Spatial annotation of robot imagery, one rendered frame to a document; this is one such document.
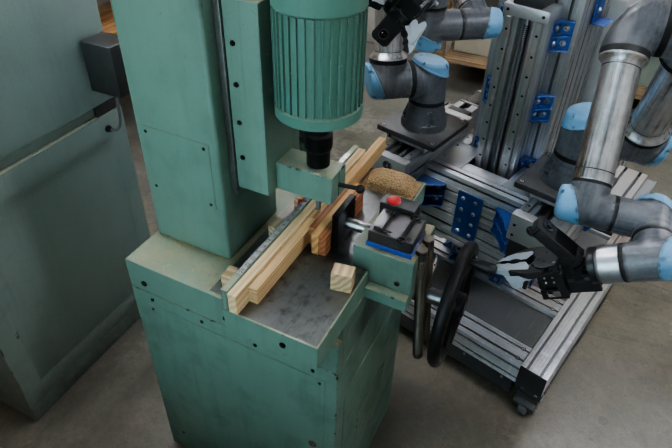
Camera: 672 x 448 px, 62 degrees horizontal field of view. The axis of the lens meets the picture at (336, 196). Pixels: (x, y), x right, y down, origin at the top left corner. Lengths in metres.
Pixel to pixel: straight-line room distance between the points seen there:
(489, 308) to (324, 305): 1.11
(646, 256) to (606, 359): 1.31
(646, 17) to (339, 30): 0.62
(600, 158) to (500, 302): 1.07
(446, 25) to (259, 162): 0.56
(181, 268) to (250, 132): 0.40
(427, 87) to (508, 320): 0.88
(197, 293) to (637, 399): 1.63
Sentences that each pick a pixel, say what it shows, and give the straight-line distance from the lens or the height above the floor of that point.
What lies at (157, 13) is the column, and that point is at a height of 1.38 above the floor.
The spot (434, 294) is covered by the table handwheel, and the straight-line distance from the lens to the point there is 1.28.
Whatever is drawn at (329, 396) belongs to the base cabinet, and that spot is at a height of 0.62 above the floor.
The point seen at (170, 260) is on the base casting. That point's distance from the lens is 1.41.
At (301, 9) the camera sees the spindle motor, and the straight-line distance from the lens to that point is 0.98.
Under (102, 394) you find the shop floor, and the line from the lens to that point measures 2.23.
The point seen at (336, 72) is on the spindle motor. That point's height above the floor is 1.32.
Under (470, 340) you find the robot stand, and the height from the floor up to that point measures 0.20.
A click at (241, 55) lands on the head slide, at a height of 1.32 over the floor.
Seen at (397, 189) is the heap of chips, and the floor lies 0.92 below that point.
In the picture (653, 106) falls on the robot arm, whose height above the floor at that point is 1.15.
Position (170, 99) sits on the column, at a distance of 1.21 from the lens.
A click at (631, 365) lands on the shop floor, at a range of 2.46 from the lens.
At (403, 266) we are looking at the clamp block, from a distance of 1.15.
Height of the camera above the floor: 1.73
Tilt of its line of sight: 36 degrees down
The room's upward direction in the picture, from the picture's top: 2 degrees clockwise
